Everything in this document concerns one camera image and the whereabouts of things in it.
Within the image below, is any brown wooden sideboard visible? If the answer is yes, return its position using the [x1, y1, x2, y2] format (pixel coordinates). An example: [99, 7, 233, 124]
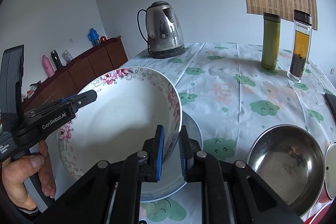
[23, 36, 128, 111]

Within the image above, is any blue patterned plate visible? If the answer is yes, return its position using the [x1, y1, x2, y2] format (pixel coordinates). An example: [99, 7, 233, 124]
[141, 111, 203, 203]

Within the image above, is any stainless electric kettle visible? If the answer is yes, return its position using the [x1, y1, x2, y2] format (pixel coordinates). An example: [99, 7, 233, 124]
[142, 1, 185, 59]

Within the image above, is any black smartphone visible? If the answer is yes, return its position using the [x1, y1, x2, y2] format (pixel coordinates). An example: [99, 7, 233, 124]
[324, 93, 336, 117]

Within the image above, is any stainless steel bowl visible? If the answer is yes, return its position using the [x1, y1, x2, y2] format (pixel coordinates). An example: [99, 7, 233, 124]
[247, 124, 325, 216]

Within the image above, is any clear patterned glass jar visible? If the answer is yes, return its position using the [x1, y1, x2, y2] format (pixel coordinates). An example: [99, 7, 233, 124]
[62, 50, 73, 64]

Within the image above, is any small red object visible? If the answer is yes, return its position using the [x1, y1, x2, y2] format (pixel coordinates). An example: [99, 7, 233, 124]
[100, 36, 107, 43]

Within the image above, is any pink thermos flask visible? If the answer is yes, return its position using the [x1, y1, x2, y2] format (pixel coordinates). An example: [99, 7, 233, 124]
[42, 55, 55, 77]

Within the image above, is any pink floral rimmed plate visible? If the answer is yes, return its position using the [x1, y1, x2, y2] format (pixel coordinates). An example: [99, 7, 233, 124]
[58, 67, 182, 180]

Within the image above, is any cloud print tablecloth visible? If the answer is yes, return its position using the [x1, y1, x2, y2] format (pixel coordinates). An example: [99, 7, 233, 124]
[52, 41, 336, 224]

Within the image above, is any person's left hand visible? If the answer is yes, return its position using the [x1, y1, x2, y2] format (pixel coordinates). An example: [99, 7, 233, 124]
[2, 140, 56, 213]

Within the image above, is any black thermos flask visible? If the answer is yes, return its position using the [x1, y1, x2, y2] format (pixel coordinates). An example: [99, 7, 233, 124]
[51, 50, 63, 71]

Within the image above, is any blue thermos jug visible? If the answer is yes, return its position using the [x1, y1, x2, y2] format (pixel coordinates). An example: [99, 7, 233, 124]
[88, 28, 100, 47]

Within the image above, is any green thermos bottle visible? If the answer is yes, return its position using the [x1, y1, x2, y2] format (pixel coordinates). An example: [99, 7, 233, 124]
[261, 12, 281, 71]

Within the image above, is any glass tea bottle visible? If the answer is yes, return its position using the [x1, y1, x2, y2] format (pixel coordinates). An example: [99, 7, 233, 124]
[287, 10, 312, 83]

